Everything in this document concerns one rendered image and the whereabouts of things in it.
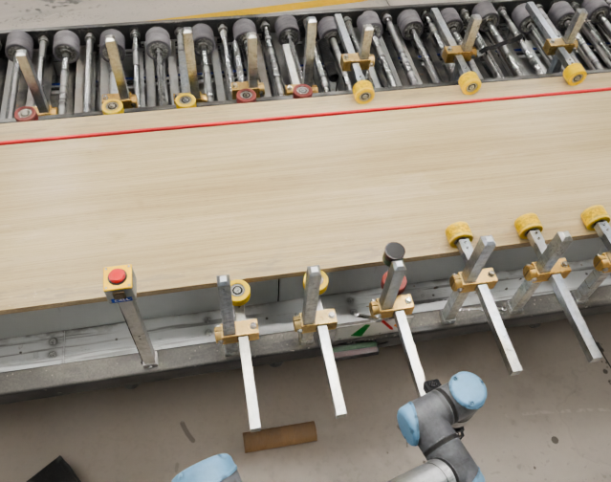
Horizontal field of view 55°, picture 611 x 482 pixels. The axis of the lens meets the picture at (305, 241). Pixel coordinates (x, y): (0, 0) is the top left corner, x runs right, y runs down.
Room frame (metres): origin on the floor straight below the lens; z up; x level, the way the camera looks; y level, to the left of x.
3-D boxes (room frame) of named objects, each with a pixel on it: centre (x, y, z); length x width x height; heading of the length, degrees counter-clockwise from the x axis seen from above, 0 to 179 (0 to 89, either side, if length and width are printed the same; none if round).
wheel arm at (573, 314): (1.01, -0.81, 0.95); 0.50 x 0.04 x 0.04; 15
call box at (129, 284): (0.74, 0.46, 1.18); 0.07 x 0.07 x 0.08; 15
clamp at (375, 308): (0.94, -0.30, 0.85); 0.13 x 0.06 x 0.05; 105
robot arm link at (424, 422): (0.47, -0.33, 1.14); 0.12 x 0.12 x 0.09; 32
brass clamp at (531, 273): (1.07, -0.78, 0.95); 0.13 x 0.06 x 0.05; 105
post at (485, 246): (1.00, -0.52, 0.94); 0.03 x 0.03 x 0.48; 15
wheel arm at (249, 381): (0.72, 0.15, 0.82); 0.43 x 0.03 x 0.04; 15
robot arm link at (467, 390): (0.54, -0.42, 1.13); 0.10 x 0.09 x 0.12; 122
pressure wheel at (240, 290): (0.91, 0.20, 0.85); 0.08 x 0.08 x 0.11
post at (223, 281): (0.80, 0.21, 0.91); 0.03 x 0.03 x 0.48; 15
